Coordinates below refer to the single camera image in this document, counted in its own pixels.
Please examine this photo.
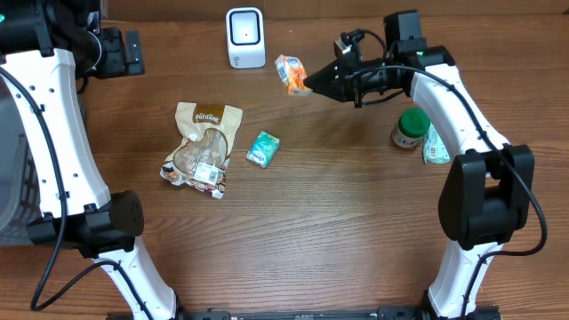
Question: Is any orange tissue pack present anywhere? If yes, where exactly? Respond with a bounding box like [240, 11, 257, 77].
[275, 55, 312, 96]

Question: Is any green capped clear bottle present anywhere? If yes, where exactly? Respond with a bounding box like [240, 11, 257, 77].
[391, 107, 431, 148]

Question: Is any teal wet wipes pack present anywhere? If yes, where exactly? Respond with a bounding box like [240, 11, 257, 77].
[422, 124, 451, 164]

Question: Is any teal tissue pack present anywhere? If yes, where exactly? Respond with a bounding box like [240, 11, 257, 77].
[246, 131, 280, 168]

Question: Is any beige dried mushroom bag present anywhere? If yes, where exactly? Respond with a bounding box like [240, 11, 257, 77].
[160, 102, 243, 199]

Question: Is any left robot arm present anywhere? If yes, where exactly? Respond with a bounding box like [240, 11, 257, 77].
[1, 0, 185, 319]

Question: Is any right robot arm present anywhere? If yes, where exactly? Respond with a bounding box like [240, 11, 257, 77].
[305, 10, 537, 319]

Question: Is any white barcode scanner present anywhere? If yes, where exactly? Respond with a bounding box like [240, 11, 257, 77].
[226, 7, 266, 69]

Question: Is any grey plastic mesh basket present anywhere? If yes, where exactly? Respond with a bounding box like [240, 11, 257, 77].
[1, 81, 42, 247]

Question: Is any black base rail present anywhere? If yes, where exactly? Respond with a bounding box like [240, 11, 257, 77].
[106, 305, 503, 320]

